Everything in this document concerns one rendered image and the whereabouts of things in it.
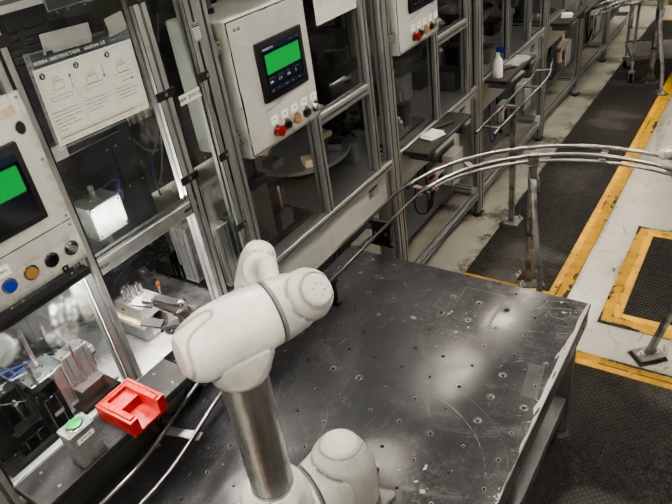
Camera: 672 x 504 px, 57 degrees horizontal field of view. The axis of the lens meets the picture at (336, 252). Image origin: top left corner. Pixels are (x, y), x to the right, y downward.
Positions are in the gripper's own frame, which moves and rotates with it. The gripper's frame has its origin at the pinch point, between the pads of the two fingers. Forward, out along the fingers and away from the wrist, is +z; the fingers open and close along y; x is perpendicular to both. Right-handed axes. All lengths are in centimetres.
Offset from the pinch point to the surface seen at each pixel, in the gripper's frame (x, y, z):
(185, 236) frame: -41.4, -5.9, 7.2
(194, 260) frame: -40.6, -16.5, 6.4
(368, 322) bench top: -47, -48, -54
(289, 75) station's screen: -86, 33, -25
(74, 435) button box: 39.3, -4.5, 2.1
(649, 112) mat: -406, -156, -217
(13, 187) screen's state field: 12, 53, 10
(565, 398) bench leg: -53, -88, -130
